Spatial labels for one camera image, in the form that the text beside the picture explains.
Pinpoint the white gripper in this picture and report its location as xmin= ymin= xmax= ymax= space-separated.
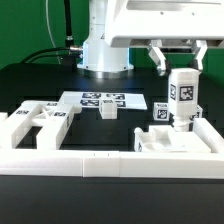
xmin=105 ymin=0 xmax=224 ymax=76

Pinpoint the white base tag sheet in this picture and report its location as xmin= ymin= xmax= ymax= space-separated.
xmin=59 ymin=91 xmax=147 ymax=110

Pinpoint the white chair seat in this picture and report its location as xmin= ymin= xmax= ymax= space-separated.
xmin=134 ymin=125 xmax=211 ymax=153

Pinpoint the white chair back frame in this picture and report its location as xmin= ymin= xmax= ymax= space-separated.
xmin=0 ymin=101 xmax=82 ymax=150

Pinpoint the white tagged nut cube left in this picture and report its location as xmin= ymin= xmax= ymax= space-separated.
xmin=153 ymin=102 xmax=170 ymax=121

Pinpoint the thin white cable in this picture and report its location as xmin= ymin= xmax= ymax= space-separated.
xmin=45 ymin=0 xmax=63 ymax=65

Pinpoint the white tagged nut cube right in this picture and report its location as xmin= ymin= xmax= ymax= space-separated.
xmin=190 ymin=105 xmax=203 ymax=121

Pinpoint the white tagged nut cube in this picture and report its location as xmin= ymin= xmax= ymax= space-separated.
xmin=153 ymin=102 xmax=170 ymax=121
xmin=190 ymin=105 xmax=203 ymax=121

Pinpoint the black cable bundle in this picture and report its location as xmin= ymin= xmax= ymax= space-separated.
xmin=20 ymin=0 xmax=84 ymax=65

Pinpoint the white U-shaped obstacle fence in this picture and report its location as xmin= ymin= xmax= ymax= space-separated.
xmin=0 ymin=118 xmax=224 ymax=179

